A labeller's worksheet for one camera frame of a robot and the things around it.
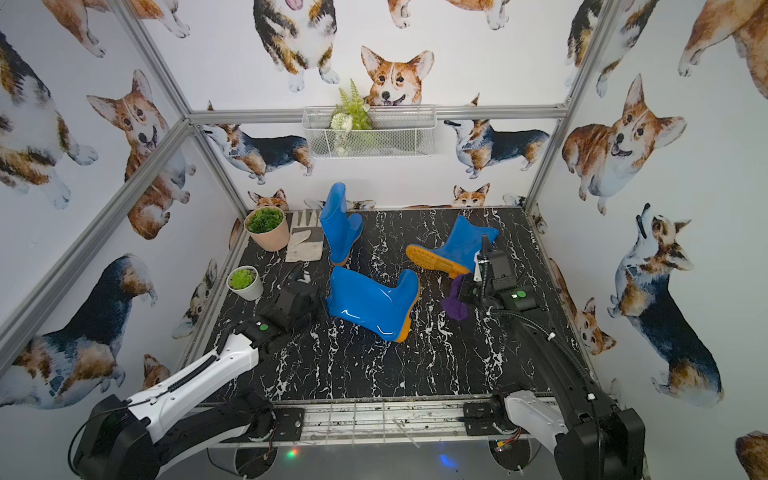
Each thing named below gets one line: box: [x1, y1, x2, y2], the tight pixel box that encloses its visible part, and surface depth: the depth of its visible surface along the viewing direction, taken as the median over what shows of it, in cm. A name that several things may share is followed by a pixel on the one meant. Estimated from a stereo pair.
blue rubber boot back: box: [406, 216, 499, 278], surface depth 103 cm
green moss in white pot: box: [230, 268, 253, 289], surface depth 92 cm
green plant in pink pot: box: [247, 208, 284, 233], surface depth 105 cm
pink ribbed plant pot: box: [244, 206, 289, 252], surface depth 105 cm
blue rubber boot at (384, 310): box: [326, 266, 421, 342], surface depth 88 cm
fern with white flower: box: [330, 78, 373, 157], surface depth 85 cm
